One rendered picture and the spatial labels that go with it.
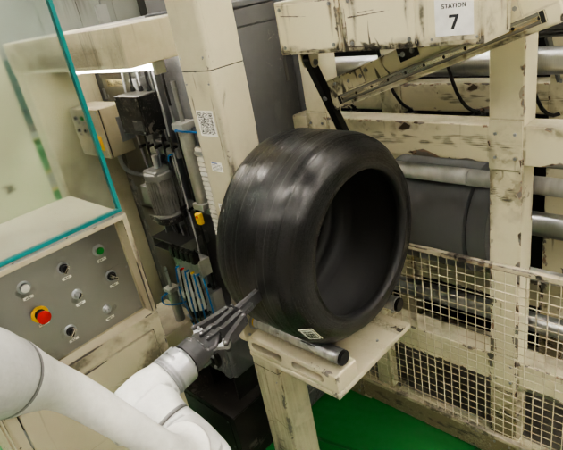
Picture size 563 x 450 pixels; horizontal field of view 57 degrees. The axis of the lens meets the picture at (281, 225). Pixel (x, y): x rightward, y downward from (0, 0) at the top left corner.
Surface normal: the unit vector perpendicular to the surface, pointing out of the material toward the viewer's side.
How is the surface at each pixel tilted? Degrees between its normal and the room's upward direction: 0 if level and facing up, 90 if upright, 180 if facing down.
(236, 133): 90
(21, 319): 90
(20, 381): 102
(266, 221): 56
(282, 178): 35
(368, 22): 90
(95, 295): 90
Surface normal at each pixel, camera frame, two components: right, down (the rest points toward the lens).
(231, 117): 0.72, 0.18
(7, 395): 0.89, 0.36
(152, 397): 0.22, -0.58
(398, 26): -0.67, 0.42
